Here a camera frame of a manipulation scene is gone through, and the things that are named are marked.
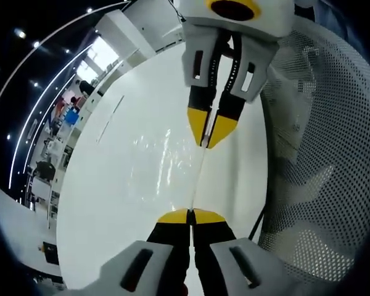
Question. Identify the ceiling light strip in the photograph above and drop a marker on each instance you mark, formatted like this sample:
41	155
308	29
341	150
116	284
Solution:
37	114

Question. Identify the flat white strip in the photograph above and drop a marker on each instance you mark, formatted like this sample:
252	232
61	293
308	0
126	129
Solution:
111	120

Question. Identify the white mesh chair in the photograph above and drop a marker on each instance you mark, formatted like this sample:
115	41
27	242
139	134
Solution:
320	154

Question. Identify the black chair with orange top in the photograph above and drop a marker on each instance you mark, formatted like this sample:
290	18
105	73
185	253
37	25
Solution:
50	252

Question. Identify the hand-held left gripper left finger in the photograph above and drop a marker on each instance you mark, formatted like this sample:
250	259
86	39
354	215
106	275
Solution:
117	271

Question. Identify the black office chair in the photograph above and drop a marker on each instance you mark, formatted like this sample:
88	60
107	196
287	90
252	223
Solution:
44	170

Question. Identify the person's blue garment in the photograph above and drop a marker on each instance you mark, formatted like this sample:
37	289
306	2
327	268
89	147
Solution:
336	15

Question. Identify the blue box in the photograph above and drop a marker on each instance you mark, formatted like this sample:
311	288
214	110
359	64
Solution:
71	117

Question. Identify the window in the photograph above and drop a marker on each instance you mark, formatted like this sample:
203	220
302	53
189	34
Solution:
96	55

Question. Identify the pile of clear packaging bags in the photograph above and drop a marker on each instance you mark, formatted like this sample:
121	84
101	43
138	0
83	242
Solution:
166	160

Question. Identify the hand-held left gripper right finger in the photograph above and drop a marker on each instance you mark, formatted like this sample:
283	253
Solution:
265	268

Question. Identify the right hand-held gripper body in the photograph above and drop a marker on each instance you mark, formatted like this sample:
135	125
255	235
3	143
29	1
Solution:
271	18

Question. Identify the person's left hand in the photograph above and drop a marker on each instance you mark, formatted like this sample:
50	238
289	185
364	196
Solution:
184	290

